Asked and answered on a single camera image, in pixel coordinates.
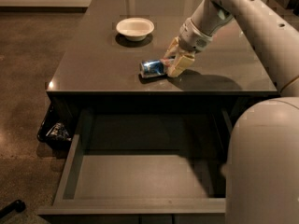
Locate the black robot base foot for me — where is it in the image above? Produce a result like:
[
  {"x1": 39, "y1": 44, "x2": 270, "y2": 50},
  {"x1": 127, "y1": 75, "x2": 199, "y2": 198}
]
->
[{"x1": 0, "y1": 200, "x2": 26, "y2": 218}]

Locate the grey counter cabinet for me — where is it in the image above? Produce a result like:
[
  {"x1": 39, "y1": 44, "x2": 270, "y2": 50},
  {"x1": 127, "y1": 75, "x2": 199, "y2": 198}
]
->
[{"x1": 47, "y1": 0, "x2": 277, "y2": 132}]

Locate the white bowl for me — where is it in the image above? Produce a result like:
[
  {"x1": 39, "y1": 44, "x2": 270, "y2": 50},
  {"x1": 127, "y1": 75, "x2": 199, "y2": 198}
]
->
[{"x1": 116, "y1": 18, "x2": 154, "y2": 42}]

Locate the black bin with trash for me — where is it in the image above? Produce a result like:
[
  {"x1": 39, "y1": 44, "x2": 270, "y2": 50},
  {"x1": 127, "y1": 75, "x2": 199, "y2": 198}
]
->
[{"x1": 36, "y1": 105, "x2": 72, "y2": 150}]

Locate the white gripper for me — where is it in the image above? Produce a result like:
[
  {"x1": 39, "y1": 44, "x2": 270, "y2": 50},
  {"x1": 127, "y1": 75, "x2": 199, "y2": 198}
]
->
[{"x1": 164, "y1": 18, "x2": 212, "y2": 77}]

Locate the open grey top drawer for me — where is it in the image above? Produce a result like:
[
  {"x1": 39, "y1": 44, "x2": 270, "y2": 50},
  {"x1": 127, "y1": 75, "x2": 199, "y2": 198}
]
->
[{"x1": 37, "y1": 111, "x2": 225, "y2": 224}]

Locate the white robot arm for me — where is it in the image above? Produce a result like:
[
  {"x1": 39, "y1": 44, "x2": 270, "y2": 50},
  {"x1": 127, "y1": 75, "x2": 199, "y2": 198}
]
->
[{"x1": 166, "y1": 0, "x2": 299, "y2": 224}]

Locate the blue silver redbull can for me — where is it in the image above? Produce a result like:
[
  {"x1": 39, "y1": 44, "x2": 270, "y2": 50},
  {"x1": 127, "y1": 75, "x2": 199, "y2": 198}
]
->
[{"x1": 139, "y1": 58, "x2": 174, "y2": 78}]

